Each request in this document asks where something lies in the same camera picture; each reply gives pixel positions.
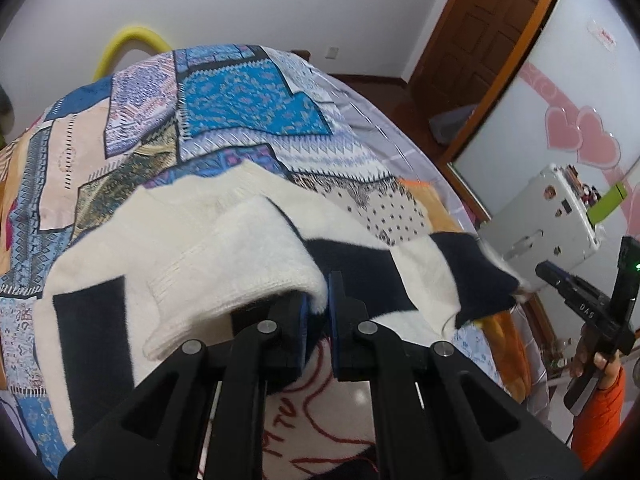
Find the grey checked bed sheet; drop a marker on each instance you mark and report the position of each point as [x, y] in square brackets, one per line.
[382, 114]

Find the white plastic case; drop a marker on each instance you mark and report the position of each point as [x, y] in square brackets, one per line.
[560, 218]

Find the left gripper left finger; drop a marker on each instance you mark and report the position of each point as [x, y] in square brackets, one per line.
[201, 412]

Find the yellow curved headboard tube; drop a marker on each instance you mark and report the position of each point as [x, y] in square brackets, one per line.
[129, 38]

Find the orange right sleeve forearm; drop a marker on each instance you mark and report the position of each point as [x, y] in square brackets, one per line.
[597, 424]

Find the white wall socket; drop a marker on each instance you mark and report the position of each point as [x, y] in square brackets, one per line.
[332, 53]

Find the orange yellow fleece blanket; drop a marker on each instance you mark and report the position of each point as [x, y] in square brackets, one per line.
[504, 341]

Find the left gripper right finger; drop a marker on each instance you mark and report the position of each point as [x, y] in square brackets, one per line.
[436, 414]

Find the brown wooden door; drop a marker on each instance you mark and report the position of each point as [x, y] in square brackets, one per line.
[470, 44]

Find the white and black fuzzy sweater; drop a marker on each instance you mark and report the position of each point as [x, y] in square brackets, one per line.
[196, 257]

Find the person's right hand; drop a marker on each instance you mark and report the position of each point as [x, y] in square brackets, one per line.
[592, 359]

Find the blue patchwork quilt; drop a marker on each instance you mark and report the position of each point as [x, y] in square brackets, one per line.
[190, 111]

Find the white wardrobe with pink hearts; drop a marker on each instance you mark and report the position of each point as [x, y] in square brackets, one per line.
[574, 101]

